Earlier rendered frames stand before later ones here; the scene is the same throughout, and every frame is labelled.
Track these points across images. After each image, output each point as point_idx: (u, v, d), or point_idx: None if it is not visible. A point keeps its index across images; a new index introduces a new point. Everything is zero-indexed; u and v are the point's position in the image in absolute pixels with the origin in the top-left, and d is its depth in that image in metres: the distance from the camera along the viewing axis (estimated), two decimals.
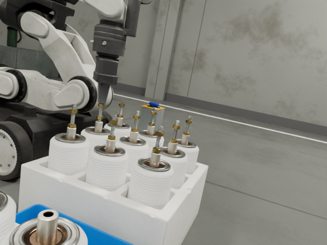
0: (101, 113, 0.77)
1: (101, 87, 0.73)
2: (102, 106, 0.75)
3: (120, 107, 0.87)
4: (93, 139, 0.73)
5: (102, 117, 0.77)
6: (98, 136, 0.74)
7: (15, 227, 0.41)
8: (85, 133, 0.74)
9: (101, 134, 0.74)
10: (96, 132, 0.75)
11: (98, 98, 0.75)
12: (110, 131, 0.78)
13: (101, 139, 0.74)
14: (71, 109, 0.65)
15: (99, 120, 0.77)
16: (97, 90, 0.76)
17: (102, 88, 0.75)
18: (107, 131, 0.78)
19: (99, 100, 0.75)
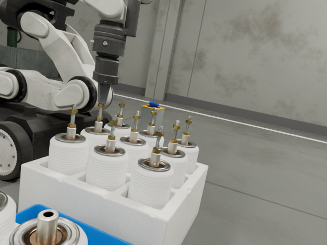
0: (99, 112, 0.77)
1: (101, 87, 0.73)
2: (103, 106, 0.77)
3: (120, 107, 0.87)
4: (89, 138, 0.73)
5: (99, 116, 0.78)
6: (94, 136, 0.73)
7: (15, 227, 0.41)
8: (83, 132, 0.75)
9: (98, 134, 0.74)
10: (93, 131, 0.75)
11: (99, 98, 0.75)
12: (110, 132, 0.78)
13: (97, 139, 0.73)
14: (71, 109, 0.65)
15: (100, 120, 0.77)
16: (97, 90, 0.76)
17: (103, 88, 0.75)
18: (106, 131, 0.77)
19: (99, 101, 0.75)
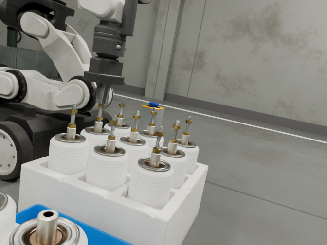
0: (99, 113, 0.76)
1: (109, 88, 0.76)
2: (98, 106, 0.76)
3: (120, 107, 0.87)
4: (89, 138, 0.73)
5: (96, 116, 0.76)
6: (94, 136, 0.73)
7: (15, 227, 0.41)
8: (83, 132, 0.75)
9: (98, 134, 0.74)
10: (93, 131, 0.75)
11: (105, 99, 0.75)
12: (110, 132, 0.77)
13: (97, 139, 0.73)
14: (71, 109, 0.65)
15: (97, 120, 0.77)
16: (101, 92, 0.73)
17: (105, 89, 0.75)
18: (106, 131, 0.77)
19: (104, 102, 0.76)
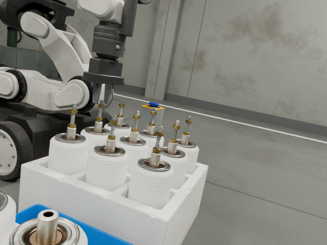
0: (101, 113, 0.77)
1: (111, 89, 0.76)
2: (100, 107, 0.75)
3: (120, 107, 0.87)
4: (89, 138, 0.73)
5: (101, 118, 0.76)
6: (94, 136, 0.73)
7: (15, 227, 0.41)
8: (83, 132, 0.75)
9: (98, 134, 0.74)
10: (93, 131, 0.75)
11: (108, 100, 0.76)
12: (110, 132, 0.77)
13: (97, 139, 0.73)
14: (71, 109, 0.65)
15: (98, 121, 0.76)
16: (98, 92, 0.73)
17: (107, 89, 0.76)
18: (106, 131, 0.77)
19: (107, 102, 0.76)
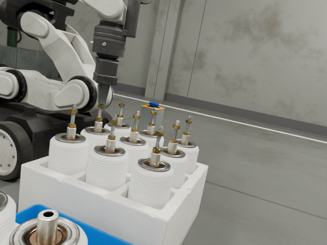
0: (101, 113, 0.77)
1: (101, 88, 0.73)
2: (100, 107, 0.75)
3: (120, 107, 0.87)
4: (89, 138, 0.73)
5: (101, 118, 0.76)
6: (94, 136, 0.73)
7: (15, 227, 0.41)
8: (83, 132, 0.75)
9: (98, 134, 0.74)
10: (93, 131, 0.75)
11: (98, 98, 0.75)
12: (110, 132, 0.77)
13: (97, 139, 0.73)
14: (71, 109, 0.65)
15: (98, 121, 0.76)
16: (97, 91, 0.76)
17: (102, 89, 0.75)
18: (106, 131, 0.77)
19: (99, 101, 0.75)
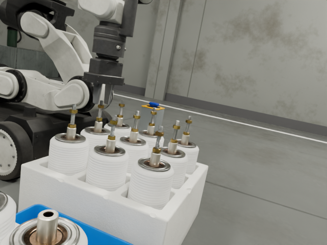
0: (99, 113, 0.77)
1: (112, 89, 0.76)
2: (103, 107, 0.77)
3: (120, 107, 0.87)
4: (89, 138, 0.73)
5: None
6: (94, 136, 0.73)
7: (15, 227, 0.41)
8: (83, 132, 0.75)
9: (98, 134, 0.74)
10: (93, 131, 0.75)
11: (108, 100, 0.76)
12: (110, 132, 0.77)
13: (97, 139, 0.73)
14: (71, 109, 0.65)
15: (100, 121, 0.77)
16: (99, 93, 0.73)
17: (107, 90, 0.76)
18: (106, 131, 0.77)
19: (107, 102, 0.76)
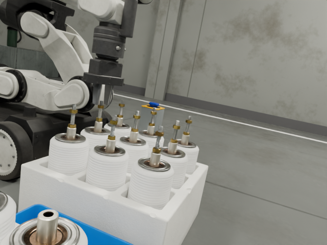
0: (99, 114, 0.76)
1: (111, 90, 0.76)
2: (98, 107, 0.77)
3: (120, 107, 0.87)
4: (89, 138, 0.73)
5: (96, 117, 0.77)
6: (94, 136, 0.73)
7: (15, 227, 0.41)
8: (83, 132, 0.75)
9: (98, 134, 0.74)
10: (93, 131, 0.75)
11: (108, 101, 0.76)
12: (110, 132, 0.77)
13: (97, 139, 0.73)
14: (71, 109, 0.65)
15: (98, 121, 0.77)
16: (98, 93, 0.73)
17: (107, 90, 0.76)
18: (106, 131, 0.77)
19: (107, 103, 0.76)
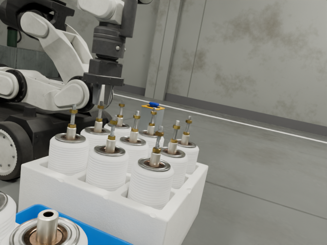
0: (101, 114, 0.77)
1: (111, 90, 0.76)
2: (99, 108, 0.75)
3: (120, 107, 0.87)
4: (89, 138, 0.73)
5: (100, 119, 0.76)
6: (94, 136, 0.73)
7: (15, 227, 0.41)
8: (83, 132, 0.75)
9: (98, 134, 0.74)
10: (93, 131, 0.75)
11: (108, 101, 0.76)
12: (110, 132, 0.77)
13: (97, 139, 0.73)
14: (71, 109, 0.65)
15: None
16: (98, 93, 0.73)
17: (107, 90, 0.76)
18: (106, 131, 0.77)
19: (107, 103, 0.76)
